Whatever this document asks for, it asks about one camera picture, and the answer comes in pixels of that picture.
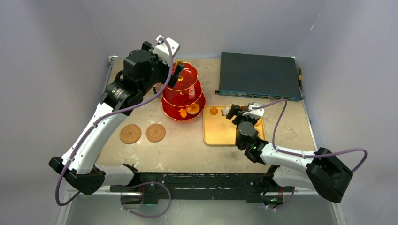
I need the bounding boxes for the red three-tier cake stand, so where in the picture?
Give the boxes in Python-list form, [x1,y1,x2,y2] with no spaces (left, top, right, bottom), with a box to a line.
[161,62,206,121]

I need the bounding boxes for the pink layered cake slice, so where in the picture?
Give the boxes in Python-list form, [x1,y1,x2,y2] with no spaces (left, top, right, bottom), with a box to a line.
[188,86,195,99]

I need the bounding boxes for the yellow frosted donut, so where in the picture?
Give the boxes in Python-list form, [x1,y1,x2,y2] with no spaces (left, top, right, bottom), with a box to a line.
[185,103,200,115]

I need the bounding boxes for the orange fish-shaped cake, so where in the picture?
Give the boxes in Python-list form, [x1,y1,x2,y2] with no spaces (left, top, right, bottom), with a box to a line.
[178,108,188,118]

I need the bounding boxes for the metal white-tipped tongs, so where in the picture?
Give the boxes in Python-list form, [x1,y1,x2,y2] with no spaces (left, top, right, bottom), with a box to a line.
[221,106,230,116]

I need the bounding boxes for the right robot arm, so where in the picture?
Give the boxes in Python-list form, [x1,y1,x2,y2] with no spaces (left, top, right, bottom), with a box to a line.
[222,103,353,203]

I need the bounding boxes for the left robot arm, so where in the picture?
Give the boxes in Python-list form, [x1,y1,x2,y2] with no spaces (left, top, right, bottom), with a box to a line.
[49,46,179,195]

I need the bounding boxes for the white enamel mug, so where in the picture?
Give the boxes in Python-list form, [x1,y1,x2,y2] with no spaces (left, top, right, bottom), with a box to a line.
[153,83,162,94]

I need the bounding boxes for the yellow serving tray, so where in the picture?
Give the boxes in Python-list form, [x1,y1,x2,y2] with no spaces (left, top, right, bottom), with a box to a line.
[203,105,265,149]

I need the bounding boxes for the swirl butter cookie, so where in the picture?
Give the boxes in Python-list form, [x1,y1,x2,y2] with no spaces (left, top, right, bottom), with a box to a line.
[209,107,218,115]

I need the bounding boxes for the yellow black tool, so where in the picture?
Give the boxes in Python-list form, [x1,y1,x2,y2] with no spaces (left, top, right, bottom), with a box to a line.
[298,67,302,81]

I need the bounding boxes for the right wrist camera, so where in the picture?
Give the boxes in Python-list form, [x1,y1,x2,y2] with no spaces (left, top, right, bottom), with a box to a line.
[243,102,265,120]

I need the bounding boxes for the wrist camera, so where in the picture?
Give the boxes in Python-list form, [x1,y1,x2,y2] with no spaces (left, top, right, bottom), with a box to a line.
[243,102,265,120]
[153,35,180,66]

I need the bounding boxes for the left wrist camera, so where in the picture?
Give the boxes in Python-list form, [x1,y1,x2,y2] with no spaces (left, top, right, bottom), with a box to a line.
[153,35,180,66]

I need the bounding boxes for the dark network switch box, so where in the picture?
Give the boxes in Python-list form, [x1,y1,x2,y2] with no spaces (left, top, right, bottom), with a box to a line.
[215,52,304,102]

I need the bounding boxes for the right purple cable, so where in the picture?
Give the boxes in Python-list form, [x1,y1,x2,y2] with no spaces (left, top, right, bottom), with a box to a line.
[253,98,368,212]

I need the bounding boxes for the black base frame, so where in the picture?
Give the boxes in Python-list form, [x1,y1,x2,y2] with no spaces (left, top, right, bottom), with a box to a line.
[110,172,292,206]

